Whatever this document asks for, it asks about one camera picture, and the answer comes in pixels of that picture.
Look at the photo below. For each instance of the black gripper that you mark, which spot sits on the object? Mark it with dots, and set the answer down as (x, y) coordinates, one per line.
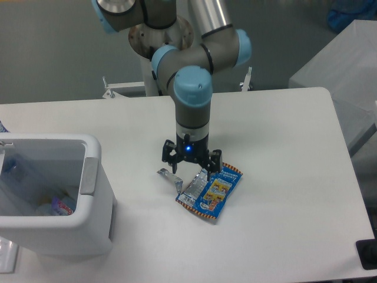
(194, 152)

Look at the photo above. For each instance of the crushed clear plastic bottle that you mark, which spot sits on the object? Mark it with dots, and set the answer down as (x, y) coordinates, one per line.
(26, 192)

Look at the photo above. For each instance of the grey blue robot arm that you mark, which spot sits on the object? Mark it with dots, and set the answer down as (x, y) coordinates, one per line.
(183, 74)

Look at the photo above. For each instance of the white trash can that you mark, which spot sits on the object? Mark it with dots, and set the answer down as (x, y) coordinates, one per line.
(72, 162)

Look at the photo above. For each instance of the silver foil strip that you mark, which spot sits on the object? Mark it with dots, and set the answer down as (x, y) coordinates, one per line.
(172, 178)

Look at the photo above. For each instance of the blue snack wrapper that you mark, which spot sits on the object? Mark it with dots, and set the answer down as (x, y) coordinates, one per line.
(207, 197)

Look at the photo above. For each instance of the white covered side table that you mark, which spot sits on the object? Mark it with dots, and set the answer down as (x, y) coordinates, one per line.
(346, 67)

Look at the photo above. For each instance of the blue patterned object at edge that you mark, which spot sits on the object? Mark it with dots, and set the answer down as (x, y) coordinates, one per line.
(3, 128)

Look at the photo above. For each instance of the black clamp at table edge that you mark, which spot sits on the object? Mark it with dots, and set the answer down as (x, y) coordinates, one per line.
(367, 253)

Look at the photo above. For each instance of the blue bag in background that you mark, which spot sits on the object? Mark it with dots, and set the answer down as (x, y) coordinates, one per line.
(342, 13)

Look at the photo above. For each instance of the white pedestal base frame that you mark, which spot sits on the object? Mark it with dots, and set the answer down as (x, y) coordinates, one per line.
(118, 90)

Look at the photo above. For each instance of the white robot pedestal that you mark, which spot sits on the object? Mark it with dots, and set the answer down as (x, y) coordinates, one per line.
(141, 44)

